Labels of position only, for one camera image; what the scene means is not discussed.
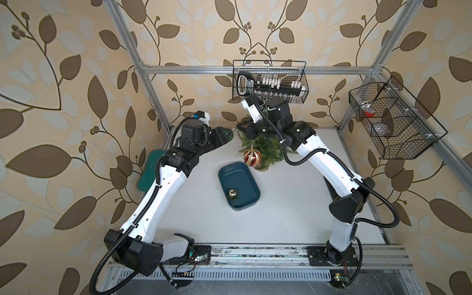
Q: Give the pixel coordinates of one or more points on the small green christmas tree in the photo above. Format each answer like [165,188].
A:
[269,148]

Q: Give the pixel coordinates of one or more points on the side black wire basket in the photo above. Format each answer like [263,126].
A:
[404,127]

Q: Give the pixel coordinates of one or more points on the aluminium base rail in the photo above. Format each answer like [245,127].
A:
[285,262]

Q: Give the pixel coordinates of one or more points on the red object in basket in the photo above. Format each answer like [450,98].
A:
[368,111]

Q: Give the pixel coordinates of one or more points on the red gold striped ornament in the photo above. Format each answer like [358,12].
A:
[252,157]

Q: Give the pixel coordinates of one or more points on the teal plastic tray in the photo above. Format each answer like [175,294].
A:
[238,176]

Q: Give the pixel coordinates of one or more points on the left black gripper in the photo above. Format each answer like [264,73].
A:
[217,136]

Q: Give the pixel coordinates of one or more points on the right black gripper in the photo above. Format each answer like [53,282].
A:
[250,130]

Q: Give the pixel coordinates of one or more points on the green plastic tool case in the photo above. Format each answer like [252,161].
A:
[149,175]

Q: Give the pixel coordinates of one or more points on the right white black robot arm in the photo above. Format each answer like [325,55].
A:
[300,144]

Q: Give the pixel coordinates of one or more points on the back black wire basket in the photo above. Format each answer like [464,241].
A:
[271,67]

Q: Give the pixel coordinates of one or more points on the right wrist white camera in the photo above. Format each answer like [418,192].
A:
[252,108]

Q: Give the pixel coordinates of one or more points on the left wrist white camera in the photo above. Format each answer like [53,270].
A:
[202,116]

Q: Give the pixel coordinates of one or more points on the wrist white camera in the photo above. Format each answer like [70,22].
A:
[202,116]
[252,108]

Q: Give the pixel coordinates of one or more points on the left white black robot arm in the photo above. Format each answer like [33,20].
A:
[134,245]

